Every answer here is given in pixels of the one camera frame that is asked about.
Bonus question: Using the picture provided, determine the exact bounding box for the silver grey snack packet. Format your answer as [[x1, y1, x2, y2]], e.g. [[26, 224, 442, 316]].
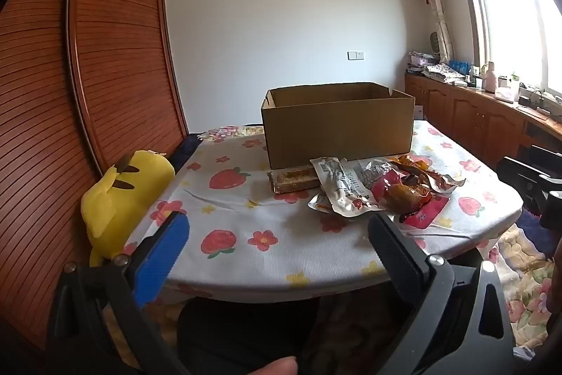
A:
[[355, 159, 396, 187]]

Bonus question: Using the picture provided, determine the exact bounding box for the red snack packet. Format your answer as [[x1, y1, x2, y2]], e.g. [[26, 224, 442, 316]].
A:
[[371, 170, 449, 230]]

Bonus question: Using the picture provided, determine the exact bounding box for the strawberry print tablecloth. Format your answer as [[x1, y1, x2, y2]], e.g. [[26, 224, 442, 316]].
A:
[[125, 120, 524, 301]]

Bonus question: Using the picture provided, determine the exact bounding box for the wooden framed window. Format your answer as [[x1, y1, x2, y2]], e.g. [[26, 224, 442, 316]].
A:
[[445, 0, 562, 103]]

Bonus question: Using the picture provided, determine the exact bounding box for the orange foil snack packet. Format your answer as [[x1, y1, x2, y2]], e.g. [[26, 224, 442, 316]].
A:
[[388, 154, 466, 193]]

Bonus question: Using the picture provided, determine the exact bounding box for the yellow plush toy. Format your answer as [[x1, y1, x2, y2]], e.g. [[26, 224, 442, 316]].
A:
[[80, 149, 175, 268]]

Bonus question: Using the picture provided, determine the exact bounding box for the brown cardboard box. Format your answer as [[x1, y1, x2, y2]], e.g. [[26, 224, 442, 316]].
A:
[[261, 82, 416, 170]]

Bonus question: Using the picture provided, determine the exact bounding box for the stack of boxes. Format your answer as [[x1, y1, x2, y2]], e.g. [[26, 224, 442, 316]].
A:
[[406, 51, 440, 73]]

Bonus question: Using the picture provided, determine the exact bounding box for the white snack packet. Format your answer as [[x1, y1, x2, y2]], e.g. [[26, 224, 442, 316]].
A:
[[308, 156, 384, 218]]

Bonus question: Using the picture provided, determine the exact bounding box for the clear pack of brown cakes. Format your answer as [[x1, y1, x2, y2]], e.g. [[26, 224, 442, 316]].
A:
[[268, 165, 320, 195]]

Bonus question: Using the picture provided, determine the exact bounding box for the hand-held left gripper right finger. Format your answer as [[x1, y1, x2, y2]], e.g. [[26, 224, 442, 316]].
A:
[[368, 213, 516, 375]]

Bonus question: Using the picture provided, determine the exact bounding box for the floral blanket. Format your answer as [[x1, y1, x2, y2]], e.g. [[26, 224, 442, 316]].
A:
[[483, 221, 562, 354]]

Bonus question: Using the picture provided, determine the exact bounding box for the wooden slatted wardrobe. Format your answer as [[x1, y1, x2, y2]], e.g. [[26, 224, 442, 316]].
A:
[[0, 0, 190, 358]]

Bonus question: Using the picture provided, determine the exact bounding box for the wooden cabinet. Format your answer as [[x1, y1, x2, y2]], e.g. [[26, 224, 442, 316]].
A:
[[405, 74, 562, 178]]

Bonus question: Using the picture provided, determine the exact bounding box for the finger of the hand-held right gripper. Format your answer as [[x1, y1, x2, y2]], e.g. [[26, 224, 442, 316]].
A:
[[497, 156, 562, 200]]

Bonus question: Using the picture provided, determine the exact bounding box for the person's left hand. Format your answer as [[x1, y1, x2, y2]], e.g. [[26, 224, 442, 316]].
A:
[[237, 357, 300, 375]]

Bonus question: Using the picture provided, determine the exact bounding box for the navy blanket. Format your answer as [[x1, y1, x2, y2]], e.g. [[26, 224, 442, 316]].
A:
[[169, 132, 205, 174]]

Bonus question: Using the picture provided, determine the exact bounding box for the pink bottle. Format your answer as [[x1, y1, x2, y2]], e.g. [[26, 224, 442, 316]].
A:
[[483, 62, 499, 91]]

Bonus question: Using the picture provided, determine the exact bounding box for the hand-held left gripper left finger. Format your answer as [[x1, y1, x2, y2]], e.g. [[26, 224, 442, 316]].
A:
[[46, 212, 190, 375]]

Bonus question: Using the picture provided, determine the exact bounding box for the white container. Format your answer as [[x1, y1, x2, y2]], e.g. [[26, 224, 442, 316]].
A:
[[495, 76, 521, 101]]

